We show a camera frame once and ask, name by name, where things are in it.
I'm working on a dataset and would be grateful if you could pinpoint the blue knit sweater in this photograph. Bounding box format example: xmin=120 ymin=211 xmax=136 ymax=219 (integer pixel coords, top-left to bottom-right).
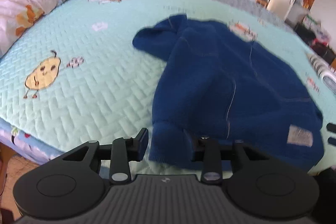
xmin=133 ymin=14 xmax=324 ymax=171

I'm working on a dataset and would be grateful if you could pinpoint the striped white folded towel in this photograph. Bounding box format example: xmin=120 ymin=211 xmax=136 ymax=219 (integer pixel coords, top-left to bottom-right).
xmin=306 ymin=53 xmax=336 ymax=94

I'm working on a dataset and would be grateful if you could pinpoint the light green quilted bee blanket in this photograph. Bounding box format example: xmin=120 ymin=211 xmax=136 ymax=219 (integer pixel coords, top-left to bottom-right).
xmin=1 ymin=0 xmax=335 ymax=164

